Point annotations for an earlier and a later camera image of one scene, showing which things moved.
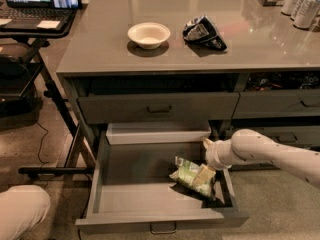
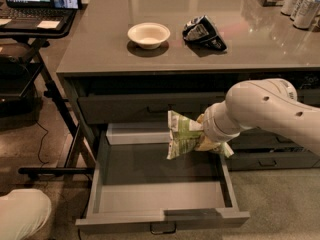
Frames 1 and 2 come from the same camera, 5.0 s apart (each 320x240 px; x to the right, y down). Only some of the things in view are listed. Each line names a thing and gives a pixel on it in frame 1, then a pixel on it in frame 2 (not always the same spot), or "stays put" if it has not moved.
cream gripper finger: (207, 142) → (200, 118)
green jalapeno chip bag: (185, 175) → (183, 133)
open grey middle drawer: (132, 189) stays put
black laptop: (29, 7) stays put
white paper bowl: (148, 35) stays put
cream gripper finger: (204, 175) → (206, 145)
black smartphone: (66, 0) stays put
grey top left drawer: (162, 107) stays put
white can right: (305, 10) stays put
